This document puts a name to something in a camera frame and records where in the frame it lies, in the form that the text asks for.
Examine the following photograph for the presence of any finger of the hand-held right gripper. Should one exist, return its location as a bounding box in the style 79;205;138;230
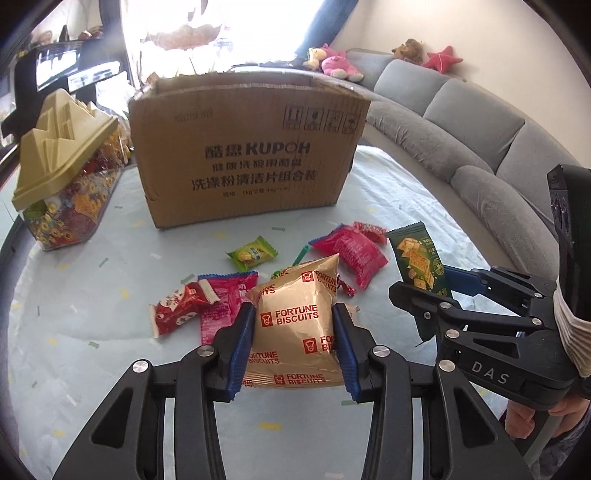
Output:
445;265;557;305
389;281;552;354

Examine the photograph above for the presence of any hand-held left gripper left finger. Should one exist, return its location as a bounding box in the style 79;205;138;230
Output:
60;302;257;480

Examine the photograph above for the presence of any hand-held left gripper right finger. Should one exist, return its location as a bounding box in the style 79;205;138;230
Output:
332;302;527;480

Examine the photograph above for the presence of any dark green cracker packet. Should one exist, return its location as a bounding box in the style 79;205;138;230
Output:
385;220;453;347

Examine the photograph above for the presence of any gold biscuit packet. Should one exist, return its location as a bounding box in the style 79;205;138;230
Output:
242;253;358;388

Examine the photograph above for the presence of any pink snack packet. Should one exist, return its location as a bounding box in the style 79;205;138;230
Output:
310;224;389;290
198;271;259;345

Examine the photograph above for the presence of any brown cardboard box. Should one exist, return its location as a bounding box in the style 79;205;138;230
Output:
128;69;372;230

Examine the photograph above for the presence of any person's right hand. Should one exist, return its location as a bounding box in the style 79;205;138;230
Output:
504;385;591;457

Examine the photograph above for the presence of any red snack packet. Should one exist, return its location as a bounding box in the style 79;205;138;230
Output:
148;281;218;339

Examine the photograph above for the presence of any small red patterned packet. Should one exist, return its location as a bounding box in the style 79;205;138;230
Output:
353;222;387;244

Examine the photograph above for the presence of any green yellow candy packet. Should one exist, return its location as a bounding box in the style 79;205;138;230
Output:
226;236;280;272

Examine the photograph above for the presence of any teal candy wrapper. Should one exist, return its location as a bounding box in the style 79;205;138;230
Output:
272;246;311;279

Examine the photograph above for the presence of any patterned rug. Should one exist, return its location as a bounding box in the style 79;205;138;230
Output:
536;411;591;480

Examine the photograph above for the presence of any grey curved sofa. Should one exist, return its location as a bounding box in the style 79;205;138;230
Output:
346;48;591;296

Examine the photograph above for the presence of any red star plush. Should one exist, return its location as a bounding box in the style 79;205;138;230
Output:
421;45;463;75

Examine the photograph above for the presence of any brown plush toy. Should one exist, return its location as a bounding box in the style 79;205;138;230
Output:
392;38;424;64

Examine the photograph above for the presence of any pink plush toy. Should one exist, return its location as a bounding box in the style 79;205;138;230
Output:
321;44;365;83

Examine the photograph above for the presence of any yellow plush toy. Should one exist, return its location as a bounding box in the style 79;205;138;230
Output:
302;46;325;71

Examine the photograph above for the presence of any candy jar with beige lid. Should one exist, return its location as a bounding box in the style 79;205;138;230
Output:
11;89;132;251

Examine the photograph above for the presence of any blue curtain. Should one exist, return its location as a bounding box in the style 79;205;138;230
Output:
302;0;352;61

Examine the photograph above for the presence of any glass tiered fruit stand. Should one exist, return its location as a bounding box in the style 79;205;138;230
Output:
147;21;225;77

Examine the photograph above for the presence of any black piano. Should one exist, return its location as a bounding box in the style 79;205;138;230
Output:
14;39;130;107

